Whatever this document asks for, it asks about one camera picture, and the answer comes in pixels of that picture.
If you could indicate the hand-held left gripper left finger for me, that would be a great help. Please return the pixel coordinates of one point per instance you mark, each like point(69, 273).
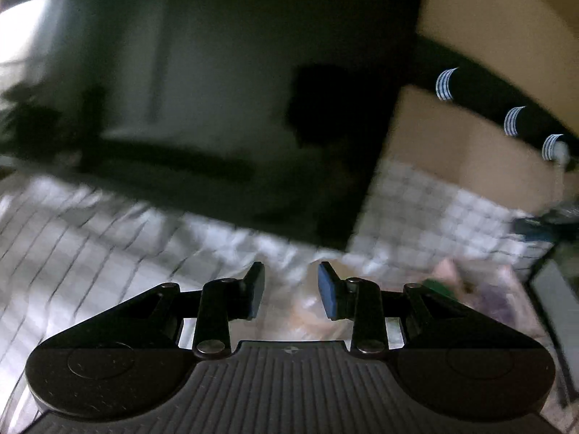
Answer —
point(255, 289)

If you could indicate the black framed screen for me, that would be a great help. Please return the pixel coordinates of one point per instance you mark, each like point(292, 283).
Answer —
point(558, 316)

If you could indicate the black power strip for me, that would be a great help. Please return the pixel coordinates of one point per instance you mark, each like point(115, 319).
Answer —
point(479, 90)

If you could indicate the beige canister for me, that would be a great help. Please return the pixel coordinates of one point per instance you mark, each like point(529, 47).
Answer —
point(303, 321)

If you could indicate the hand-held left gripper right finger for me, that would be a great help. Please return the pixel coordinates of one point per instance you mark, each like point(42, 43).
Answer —
point(326, 291)

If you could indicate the dark computer monitor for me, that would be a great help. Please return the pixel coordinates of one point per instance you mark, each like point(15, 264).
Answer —
point(203, 99)

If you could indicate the purple plush toy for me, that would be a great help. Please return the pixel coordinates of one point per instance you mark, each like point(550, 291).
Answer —
point(491, 305)

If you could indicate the white grid tablecloth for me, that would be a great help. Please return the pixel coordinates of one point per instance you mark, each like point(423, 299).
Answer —
point(90, 244)

